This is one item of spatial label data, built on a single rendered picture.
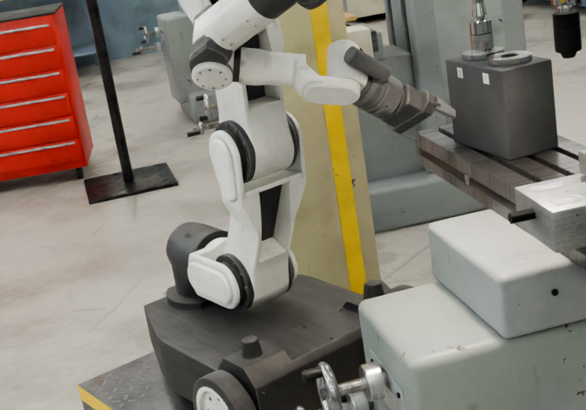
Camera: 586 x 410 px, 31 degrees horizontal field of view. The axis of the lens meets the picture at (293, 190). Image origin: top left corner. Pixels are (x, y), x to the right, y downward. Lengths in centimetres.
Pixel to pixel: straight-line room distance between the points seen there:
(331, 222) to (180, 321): 125
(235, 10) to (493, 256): 64
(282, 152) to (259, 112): 11
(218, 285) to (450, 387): 78
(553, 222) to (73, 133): 485
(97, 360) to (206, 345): 148
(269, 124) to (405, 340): 61
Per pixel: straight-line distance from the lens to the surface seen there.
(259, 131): 223
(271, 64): 203
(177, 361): 248
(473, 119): 225
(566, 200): 170
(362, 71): 204
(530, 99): 216
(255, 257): 236
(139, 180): 603
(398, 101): 209
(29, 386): 384
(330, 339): 231
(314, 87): 201
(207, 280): 249
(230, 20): 190
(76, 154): 631
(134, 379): 276
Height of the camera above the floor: 158
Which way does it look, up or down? 17 degrees down
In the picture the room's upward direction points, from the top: 9 degrees counter-clockwise
